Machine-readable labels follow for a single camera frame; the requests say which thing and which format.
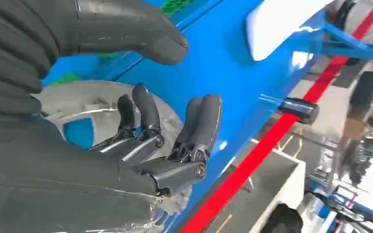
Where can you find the blue metal cart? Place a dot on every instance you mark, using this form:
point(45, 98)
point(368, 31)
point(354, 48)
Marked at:
point(225, 64)

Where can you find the black cylindrical knob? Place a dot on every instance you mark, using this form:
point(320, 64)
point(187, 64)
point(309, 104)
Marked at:
point(299, 109)

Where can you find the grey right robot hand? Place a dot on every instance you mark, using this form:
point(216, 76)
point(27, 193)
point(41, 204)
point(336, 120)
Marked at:
point(61, 180)

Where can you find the green plastic crate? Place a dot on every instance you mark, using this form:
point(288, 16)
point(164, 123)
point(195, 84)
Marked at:
point(173, 4)

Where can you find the red floor tape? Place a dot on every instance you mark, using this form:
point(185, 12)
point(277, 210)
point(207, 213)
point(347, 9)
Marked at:
point(238, 175)

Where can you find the black robot foot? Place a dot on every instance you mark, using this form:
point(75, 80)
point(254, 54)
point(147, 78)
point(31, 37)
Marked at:
point(283, 220)

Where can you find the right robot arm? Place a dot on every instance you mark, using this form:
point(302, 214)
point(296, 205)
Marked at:
point(12, 48)

